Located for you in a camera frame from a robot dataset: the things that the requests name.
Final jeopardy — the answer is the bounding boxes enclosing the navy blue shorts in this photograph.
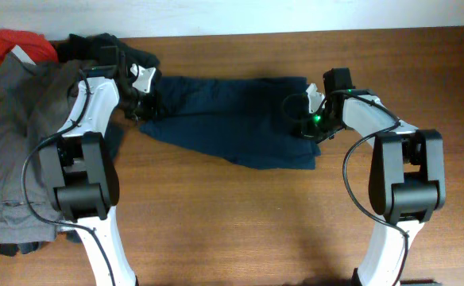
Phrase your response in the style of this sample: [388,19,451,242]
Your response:
[140,76,320,170]

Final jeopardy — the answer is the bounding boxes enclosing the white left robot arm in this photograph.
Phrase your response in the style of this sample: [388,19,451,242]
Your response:
[34,46,161,285]

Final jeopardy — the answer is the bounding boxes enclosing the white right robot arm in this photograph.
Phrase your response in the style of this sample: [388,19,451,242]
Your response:
[296,68,446,286]

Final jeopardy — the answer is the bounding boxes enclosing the dark green black garment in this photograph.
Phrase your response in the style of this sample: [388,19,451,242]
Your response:
[0,29,161,257]

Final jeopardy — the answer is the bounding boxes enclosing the grey trousers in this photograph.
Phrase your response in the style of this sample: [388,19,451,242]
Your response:
[0,54,96,244]

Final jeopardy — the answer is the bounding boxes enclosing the red garment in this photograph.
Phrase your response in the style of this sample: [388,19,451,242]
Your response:
[0,29,59,63]

